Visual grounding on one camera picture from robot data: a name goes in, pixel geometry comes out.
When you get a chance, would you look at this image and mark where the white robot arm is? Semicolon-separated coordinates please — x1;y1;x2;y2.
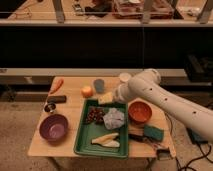
98;68;213;143

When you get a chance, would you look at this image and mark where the blue-grey cup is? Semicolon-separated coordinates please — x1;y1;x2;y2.
93;79;104;93

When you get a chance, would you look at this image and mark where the white paper cup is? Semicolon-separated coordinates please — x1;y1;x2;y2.
119;73;131;83

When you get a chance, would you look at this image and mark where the small metal cup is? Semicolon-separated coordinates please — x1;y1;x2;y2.
44;103;56;113

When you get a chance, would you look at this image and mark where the bunch of dark grapes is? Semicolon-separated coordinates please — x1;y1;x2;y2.
85;107;105;124

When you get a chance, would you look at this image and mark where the orange apple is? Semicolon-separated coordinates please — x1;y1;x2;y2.
81;86;93;98

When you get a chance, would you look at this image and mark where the crumpled grey cloth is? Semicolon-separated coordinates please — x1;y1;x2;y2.
103;108;125;130

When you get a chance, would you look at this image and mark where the green plastic tray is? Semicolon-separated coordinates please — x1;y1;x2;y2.
74;99;129;158

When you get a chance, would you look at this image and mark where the orange bowl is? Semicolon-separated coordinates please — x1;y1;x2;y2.
128;101;152;124

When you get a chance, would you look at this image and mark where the peeled banana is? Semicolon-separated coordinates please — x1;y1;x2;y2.
91;133;120;148

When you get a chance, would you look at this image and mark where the orange carrot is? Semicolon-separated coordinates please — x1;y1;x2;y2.
49;79;64;94

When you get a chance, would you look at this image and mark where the green sponge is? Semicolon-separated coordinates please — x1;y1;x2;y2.
144;125;164;142

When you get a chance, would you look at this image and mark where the purple bowl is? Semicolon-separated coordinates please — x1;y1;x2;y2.
39;114;69;142

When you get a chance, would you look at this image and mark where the wooden table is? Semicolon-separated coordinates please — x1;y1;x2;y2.
27;76;177;171

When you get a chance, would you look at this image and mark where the black foot pedal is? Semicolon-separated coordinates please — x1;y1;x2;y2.
187;129;207;144

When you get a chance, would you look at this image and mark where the black-handled brush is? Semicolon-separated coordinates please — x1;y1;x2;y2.
129;134;171;160

